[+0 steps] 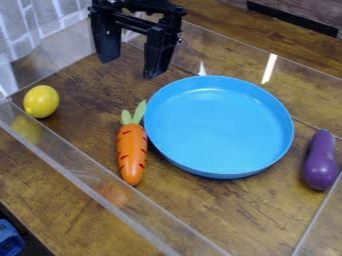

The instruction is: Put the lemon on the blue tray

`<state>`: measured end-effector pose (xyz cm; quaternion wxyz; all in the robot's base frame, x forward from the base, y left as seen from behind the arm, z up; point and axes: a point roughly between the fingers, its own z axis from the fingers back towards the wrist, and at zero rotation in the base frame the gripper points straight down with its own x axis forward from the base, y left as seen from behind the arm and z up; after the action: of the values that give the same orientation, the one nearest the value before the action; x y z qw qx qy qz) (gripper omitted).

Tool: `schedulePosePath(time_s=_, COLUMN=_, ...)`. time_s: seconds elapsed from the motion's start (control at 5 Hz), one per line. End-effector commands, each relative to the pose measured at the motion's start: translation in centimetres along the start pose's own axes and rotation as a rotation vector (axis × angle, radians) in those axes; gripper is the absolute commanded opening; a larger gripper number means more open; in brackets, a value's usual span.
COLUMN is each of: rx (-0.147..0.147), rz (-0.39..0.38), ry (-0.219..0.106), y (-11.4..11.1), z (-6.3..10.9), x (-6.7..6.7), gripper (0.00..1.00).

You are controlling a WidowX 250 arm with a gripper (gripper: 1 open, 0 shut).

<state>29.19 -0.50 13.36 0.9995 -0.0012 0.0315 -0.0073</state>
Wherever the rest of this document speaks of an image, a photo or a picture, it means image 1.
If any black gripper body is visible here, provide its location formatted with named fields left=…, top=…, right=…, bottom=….
left=88, top=0, right=187, bottom=34

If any blue object at corner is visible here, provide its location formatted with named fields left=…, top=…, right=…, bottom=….
left=0, top=219, right=26, bottom=256

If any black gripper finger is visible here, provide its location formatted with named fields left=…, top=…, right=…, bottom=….
left=143, top=25, right=182, bottom=79
left=90, top=13, right=122, bottom=63

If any blue round plastic tray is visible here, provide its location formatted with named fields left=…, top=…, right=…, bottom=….
left=145, top=75, right=294, bottom=179

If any orange toy carrot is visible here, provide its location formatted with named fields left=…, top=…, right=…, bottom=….
left=117, top=100, right=147, bottom=186

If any yellow toy lemon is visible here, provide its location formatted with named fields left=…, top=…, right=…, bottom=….
left=23, top=85, right=60, bottom=118

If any purple toy eggplant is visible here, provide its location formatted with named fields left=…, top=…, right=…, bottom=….
left=304, top=129, right=338, bottom=190

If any clear acrylic barrier wall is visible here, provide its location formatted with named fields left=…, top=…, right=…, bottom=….
left=0, top=22, right=342, bottom=256

